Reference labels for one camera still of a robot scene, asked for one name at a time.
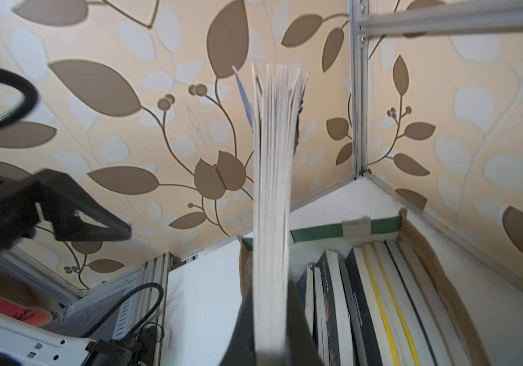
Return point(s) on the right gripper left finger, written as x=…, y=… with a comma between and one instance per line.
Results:
x=241, y=348

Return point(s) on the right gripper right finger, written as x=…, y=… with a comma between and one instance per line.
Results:
x=300, y=347

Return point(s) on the yellow cartoon book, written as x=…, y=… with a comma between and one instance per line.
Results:
x=431, y=332

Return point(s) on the tan book black cover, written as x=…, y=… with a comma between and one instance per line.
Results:
x=451, y=339

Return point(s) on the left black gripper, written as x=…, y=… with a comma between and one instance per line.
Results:
x=75, y=216

